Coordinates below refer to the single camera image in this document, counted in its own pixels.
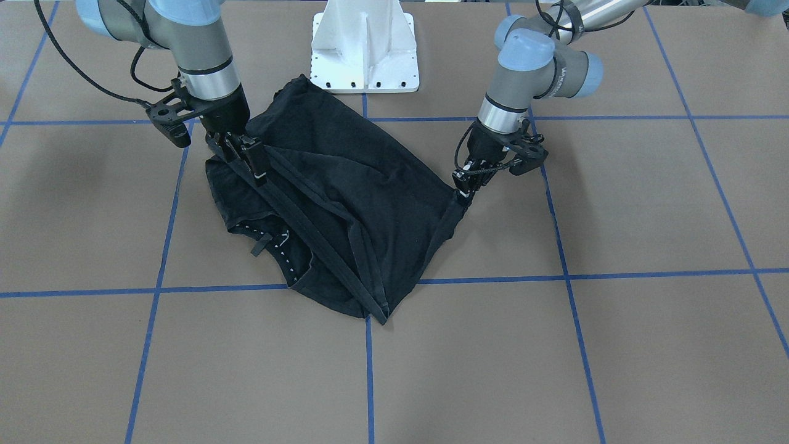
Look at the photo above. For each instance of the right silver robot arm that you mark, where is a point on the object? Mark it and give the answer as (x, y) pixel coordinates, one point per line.
(207, 86)

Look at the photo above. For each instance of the black graphic t-shirt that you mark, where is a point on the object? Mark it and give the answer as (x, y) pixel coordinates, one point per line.
(349, 214)

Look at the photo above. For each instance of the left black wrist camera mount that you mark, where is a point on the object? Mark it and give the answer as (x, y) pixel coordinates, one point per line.
(530, 153)

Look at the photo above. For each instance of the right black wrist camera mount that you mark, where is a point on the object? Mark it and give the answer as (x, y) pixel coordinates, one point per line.
(170, 113)

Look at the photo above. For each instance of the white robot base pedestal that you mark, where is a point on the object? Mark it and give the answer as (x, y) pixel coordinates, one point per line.
(364, 47)

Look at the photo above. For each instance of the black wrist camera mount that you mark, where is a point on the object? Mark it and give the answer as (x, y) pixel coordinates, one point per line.
(170, 113)
(530, 153)

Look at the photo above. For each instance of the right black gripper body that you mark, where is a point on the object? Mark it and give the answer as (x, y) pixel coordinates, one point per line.
(227, 113)

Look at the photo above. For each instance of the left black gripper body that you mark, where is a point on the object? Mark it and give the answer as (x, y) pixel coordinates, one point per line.
(482, 147)

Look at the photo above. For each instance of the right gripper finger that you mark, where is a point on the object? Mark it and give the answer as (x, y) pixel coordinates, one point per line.
(256, 158)
(227, 146)

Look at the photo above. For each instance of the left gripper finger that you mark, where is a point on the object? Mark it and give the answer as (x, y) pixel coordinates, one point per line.
(482, 176)
(467, 183)

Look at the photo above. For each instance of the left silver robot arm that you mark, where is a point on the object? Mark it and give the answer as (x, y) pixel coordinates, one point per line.
(535, 61)

